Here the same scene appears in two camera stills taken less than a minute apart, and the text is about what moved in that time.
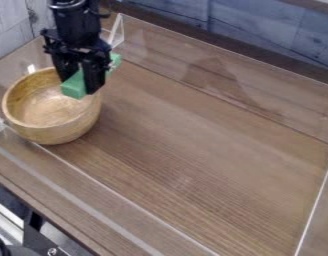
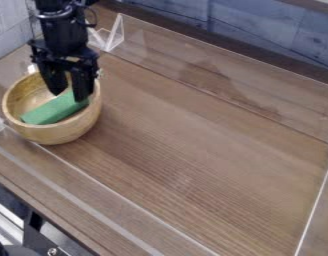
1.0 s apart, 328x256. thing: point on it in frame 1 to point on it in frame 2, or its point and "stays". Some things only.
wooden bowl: [46, 116] stays
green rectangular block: [75, 85] to [59, 107]
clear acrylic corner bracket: [115, 36] stays
